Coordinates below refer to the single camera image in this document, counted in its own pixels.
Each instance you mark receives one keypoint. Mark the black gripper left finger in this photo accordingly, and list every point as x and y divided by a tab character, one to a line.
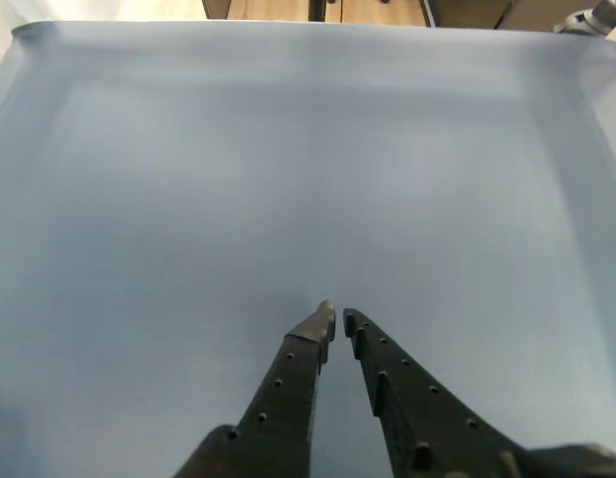
282	398

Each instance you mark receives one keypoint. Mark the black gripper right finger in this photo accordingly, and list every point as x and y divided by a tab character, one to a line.
427	423

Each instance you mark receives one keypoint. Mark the dark cabinet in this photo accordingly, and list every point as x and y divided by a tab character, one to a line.
467	12

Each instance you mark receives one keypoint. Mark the grey metal clamp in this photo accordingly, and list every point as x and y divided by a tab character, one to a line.
593	17

